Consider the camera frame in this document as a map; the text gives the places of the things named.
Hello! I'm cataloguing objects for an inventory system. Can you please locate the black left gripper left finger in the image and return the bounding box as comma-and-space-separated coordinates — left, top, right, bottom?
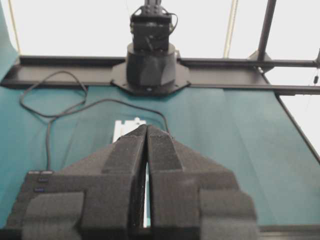
4, 124, 147, 240

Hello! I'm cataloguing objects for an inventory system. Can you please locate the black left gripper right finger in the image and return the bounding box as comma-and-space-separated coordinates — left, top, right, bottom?
146, 125, 259, 240

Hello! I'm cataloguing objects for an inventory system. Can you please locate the black USB cable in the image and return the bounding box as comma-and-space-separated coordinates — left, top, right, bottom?
19, 70, 170, 173

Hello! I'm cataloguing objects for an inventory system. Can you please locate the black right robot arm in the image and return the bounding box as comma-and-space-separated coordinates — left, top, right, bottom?
111, 0, 190, 97

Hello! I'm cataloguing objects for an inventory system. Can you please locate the aluminium extrusion rail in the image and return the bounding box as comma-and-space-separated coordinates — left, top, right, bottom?
112, 117, 147, 143

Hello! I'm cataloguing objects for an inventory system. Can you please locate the black table frame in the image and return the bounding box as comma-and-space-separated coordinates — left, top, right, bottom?
0, 0, 320, 240

